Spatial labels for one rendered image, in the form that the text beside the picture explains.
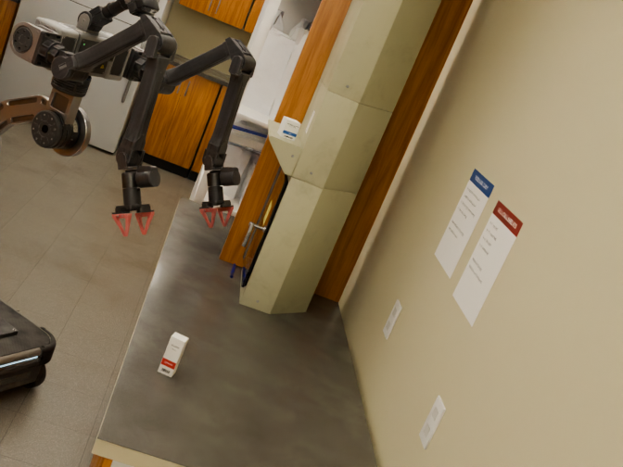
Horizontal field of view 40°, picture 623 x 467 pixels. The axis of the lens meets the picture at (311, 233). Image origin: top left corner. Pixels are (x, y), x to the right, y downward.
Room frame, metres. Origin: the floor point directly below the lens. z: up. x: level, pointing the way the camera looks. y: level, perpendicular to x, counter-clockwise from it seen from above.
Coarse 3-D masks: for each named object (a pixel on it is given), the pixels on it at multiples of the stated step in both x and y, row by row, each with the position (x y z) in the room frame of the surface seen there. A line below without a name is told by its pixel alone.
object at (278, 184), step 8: (280, 176) 2.88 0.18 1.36; (280, 184) 2.78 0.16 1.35; (272, 192) 2.94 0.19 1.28; (280, 192) 2.69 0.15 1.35; (272, 200) 2.83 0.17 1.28; (264, 208) 2.96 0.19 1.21; (272, 208) 2.73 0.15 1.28; (272, 216) 2.69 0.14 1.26; (264, 224) 2.76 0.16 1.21; (256, 232) 2.92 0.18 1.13; (264, 232) 2.69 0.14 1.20; (256, 240) 2.81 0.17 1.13; (248, 248) 2.94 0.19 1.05; (256, 248) 2.72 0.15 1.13; (248, 256) 2.84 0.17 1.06; (256, 256) 2.69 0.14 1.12; (248, 264) 2.74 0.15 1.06; (248, 272) 2.69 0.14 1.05
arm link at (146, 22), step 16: (144, 16) 2.67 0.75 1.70; (128, 32) 2.70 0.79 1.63; (144, 32) 2.67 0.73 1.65; (160, 32) 2.67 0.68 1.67; (96, 48) 2.74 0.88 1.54; (112, 48) 2.72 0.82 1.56; (128, 48) 2.73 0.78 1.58; (160, 48) 2.64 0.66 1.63; (64, 64) 2.75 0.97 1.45; (80, 64) 2.75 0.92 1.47; (96, 64) 2.76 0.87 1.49; (64, 80) 2.76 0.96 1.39
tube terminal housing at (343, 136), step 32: (320, 96) 2.79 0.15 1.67; (320, 128) 2.69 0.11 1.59; (352, 128) 2.72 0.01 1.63; (384, 128) 2.86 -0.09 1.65; (320, 160) 2.70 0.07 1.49; (352, 160) 2.78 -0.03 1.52; (288, 192) 2.69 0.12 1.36; (320, 192) 2.70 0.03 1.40; (352, 192) 2.84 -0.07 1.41; (288, 224) 2.69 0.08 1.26; (320, 224) 2.76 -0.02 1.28; (288, 256) 2.70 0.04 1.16; (320, 256) 2.82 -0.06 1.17; (256, 288) 2.69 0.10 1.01; (288, 288) 2.74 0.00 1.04
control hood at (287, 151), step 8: (272, 120) 2.97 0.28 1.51; (272, 128) 2.82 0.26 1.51; (272, 136) 2.67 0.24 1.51; (280, 136) 2.73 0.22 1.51; (272, 144) 2.67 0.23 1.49; (280, 144) 2.67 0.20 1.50; (288, 144) 2.68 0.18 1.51; (296, 144) 2.71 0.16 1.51; (280, 152) 2.67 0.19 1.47; (288, 152) 2.68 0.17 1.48; (296, 152) 2.68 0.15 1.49; (280, 160) 2.68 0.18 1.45; (288, 160) 2.68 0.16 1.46; (296, 160) 2.68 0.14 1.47; (288, 168) 2.68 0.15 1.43
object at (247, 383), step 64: (192, 256) 2.94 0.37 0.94; (192, 320) 2.40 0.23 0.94; (256, 320) 2.61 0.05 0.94; (320, 320) 2.85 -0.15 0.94; (128, 384) 1.88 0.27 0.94; (192, 384) 2.01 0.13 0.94; (256, 384) 2.16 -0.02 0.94; (320, 384) 2.33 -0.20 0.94; (128, 448) 1.62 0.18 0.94; (192, 448) 1.72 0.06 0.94; (256, 448) 1.83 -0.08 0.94; (320, 448) 1.96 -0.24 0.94
